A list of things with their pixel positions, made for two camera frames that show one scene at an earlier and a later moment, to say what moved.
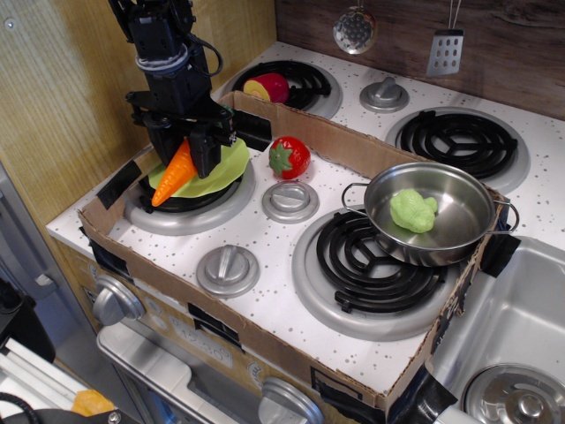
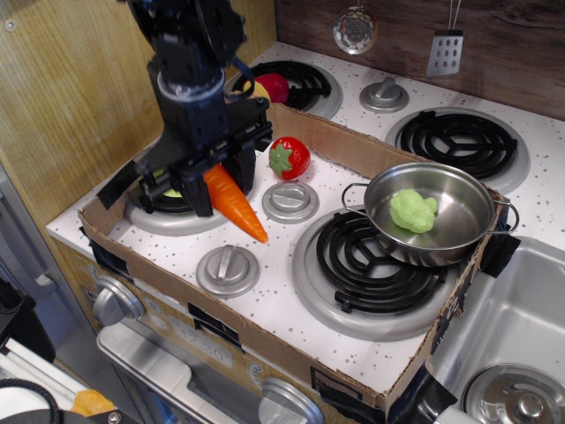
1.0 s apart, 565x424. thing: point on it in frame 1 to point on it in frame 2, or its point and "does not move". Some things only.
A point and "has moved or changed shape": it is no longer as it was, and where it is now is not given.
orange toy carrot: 181,169 has moved or changed shape
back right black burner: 477,143 does not move
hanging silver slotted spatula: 446,49 does not move
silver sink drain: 514,394 does not move
